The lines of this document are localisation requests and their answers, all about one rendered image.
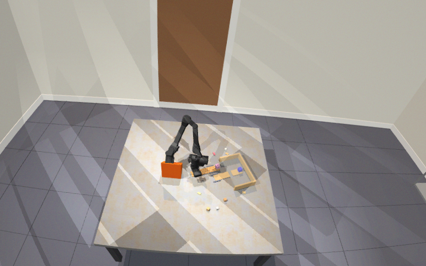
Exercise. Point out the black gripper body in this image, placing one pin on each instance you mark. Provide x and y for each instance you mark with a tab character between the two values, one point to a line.
195	167

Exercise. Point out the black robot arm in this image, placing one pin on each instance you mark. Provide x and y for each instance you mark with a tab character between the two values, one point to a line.
198	158

